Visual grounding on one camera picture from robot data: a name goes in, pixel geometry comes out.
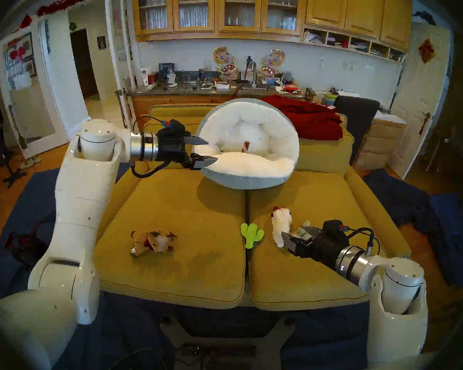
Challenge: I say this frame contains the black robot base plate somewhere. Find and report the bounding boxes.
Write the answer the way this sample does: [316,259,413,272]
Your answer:
[160,315,296,370]

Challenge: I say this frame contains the white open glass door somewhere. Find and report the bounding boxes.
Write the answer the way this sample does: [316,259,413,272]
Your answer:
[105,0,139,133]

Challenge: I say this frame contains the white lamb plush rainbow feet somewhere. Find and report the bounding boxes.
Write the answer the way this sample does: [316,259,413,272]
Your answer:
[219,133,267,154]

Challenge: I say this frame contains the paper stack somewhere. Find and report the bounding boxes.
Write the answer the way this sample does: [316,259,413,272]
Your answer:
[374,110,406,124]

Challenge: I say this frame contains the yellow fabric sofa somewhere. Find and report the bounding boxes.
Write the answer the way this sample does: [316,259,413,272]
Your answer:
[94,103,411,312]

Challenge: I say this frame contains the white fluffy plush toy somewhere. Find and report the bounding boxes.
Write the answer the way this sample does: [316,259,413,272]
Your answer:
[270,207,292,248]

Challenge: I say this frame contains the yellow sofa back cushion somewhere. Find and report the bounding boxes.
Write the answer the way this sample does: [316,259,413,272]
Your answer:
[144,117,201,171]
[293,128,355,177]

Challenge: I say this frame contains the granite counter wooden base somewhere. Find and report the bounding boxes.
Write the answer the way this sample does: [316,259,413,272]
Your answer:
[127,79,313,154]

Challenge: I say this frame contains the red black cable reel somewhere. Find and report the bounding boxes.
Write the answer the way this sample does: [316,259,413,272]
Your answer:
[5,231,43,269]

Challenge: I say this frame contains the brown reindeer plush toy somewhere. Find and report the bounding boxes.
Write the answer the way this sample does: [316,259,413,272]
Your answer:
[130,229,177,257]

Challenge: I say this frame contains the navy floor blanket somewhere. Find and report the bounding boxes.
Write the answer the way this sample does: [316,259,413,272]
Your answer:
[0,159,417,370]

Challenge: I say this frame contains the long handled brush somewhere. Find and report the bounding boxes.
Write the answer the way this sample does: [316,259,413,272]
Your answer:
[8,103,28,150]

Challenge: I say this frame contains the wooden cubby shelf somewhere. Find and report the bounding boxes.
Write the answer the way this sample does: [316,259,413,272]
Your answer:
[301,25,406,64]

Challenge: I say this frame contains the cartoon child wall cutout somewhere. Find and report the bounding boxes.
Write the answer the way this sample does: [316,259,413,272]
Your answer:
[257,48,285,81]
[212,46,240,81]

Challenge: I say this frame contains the white panel door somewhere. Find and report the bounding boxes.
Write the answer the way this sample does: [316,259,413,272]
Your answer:
[387,22,451,180]

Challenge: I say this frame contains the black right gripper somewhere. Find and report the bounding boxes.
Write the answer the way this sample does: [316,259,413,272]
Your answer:
[282,220,350,269]

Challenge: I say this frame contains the dark navy crumpled cloth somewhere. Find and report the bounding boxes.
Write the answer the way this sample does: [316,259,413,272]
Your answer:
[362,169,433,229]

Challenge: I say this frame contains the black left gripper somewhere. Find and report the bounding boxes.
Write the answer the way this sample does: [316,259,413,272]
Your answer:
[155,119,218,170]

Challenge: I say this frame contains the white grey round dog bed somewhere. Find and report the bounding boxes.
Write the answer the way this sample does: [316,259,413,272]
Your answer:
[192,98,300,190]

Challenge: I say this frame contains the yellow sofa seat cushion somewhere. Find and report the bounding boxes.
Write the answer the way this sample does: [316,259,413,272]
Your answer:
[246,171,371,311]
[94,169,247,310]

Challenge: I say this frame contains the red diamond door ornament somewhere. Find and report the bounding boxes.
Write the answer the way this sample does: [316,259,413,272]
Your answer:
[417,39,436,64]

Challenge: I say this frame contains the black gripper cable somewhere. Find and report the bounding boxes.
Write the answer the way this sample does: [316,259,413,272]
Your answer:
[130,116,174,179]
[341,227,381,258]

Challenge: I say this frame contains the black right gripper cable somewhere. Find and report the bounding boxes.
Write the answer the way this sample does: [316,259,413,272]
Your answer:
[341,227,381,258]

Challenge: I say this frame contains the wooden wall cabinets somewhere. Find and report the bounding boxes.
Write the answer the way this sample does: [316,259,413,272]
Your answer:
[132,0,412,52]

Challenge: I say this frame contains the green cactus plush toy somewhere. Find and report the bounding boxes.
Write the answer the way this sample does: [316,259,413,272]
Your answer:
[240,223,265,249]

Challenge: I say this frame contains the white glass french door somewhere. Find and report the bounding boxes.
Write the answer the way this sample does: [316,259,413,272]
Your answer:
[0,24,68,159]

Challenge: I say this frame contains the beige grey plush toy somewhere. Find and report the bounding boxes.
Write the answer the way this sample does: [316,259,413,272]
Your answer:
[291,220,312,239]

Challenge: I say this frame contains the red blanket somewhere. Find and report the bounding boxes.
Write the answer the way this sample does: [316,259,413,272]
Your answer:
[260,95,344,141]

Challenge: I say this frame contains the black floor stand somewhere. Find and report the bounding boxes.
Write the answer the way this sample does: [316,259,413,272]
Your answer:
[0,126,27,188]

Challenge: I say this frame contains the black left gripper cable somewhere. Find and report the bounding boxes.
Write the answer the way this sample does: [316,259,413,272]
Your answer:
[130,116,174,179]

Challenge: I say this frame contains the dark grey office chair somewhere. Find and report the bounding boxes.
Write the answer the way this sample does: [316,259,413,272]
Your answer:
[334,96,380,165]

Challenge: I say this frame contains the red tinsel garland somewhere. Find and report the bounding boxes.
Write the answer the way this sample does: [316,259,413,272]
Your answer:
[36,0,105,17]

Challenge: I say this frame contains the blue crumpled cloth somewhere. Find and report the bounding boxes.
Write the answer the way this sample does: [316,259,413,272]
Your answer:
[411,192,463,289]

